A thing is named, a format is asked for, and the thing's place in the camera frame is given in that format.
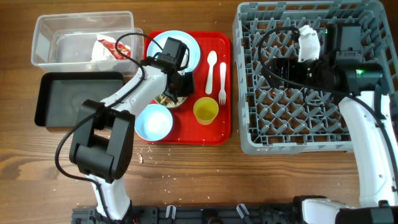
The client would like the green bowl with rice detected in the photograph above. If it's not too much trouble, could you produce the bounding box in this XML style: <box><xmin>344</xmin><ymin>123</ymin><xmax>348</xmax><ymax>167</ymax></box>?
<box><xmin>155</xmin><ymin>95</ymin><xmax>187</xmax><ymax>108</ymax></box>

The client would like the yellow plastic cup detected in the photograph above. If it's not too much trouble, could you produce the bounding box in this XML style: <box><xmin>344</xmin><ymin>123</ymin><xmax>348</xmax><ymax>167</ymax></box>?
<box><xmin>193</xmin><ymin>97</ymin><xmax>219</xmax><ymax>125</ymax></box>

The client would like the light blue bowl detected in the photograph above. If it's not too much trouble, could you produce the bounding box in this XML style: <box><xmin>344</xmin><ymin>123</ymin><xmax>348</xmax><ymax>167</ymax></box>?
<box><xmin>135</xmin><ymin>104</ymin><xmax>174</xmax><ymax>142</ymax></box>

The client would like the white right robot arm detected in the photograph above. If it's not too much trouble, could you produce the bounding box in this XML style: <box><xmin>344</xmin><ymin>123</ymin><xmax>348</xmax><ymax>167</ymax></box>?
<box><xmin>261</xmin><ymin>24</ymin><xmax>397</xmax><ymax>223</ymax></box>

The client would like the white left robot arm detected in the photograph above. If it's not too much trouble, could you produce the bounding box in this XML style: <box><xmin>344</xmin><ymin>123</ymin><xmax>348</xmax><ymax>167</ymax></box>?
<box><xmin>68</xmin><ymin>64</ymin><xmax>194</xmax><ymax>223</ymax></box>

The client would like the grey dishwasher rack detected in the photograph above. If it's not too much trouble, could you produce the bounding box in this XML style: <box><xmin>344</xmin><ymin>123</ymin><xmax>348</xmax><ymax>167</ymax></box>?
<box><xmin>233</xmin><ymin>1</ymin><xmax>397</xmax><ymax>155</ymax></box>

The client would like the clear plastic waste bin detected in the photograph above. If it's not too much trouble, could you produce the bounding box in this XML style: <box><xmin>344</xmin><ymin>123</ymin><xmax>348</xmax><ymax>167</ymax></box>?
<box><xmin>31</xmin><ymin>11</ymin><xmax>143</xmax><ymax>76</ymax></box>

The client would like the red serving tray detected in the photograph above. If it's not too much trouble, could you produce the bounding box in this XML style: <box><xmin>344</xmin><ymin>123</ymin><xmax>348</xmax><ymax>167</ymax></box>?
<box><xmin>149</xmin><ymin>30</ymin><xmax>231</xmax><ymax>145</ymax></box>

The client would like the white plastic spoon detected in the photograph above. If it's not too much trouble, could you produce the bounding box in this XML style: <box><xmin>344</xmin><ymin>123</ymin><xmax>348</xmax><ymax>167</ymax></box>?
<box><xmin>205</xmin><ymin>50</ymin><xmax>218</xmax><ymax>95</ymax></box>

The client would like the light blue plate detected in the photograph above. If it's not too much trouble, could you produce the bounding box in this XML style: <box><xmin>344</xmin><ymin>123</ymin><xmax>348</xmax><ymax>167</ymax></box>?
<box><xmin>153</xmin><ymin>30</ymin><xmax>201</xmax><ymax>72</ymax></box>

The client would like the white plastic fork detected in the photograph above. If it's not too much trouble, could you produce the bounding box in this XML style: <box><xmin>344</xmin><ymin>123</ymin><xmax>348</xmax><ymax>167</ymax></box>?
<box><xmin>218</xmin><ymin>62</ymin><xmax>226</xmax><ymax>105</ymax></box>

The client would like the red snack wrapper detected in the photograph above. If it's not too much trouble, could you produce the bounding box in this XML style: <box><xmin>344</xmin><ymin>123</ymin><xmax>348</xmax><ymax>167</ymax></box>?
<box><xmin>100</xmin><ymin>40</ymin><xmax>131</xmax><ymax>60</ymax></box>

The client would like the crumpled white paper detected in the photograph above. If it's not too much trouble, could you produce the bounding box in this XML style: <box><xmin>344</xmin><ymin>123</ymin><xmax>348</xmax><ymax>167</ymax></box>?
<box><xmin>91</xmin><ymin>34</ymin><xmax>116</xmax><ymax>62</ymax></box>

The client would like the black plastic tray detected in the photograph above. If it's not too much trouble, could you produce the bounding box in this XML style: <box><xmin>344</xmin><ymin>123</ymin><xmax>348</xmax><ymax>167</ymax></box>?
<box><xmin>34</xmin><ymin>72</ymin><xmax>124</xmax><ymax>128</ymax></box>

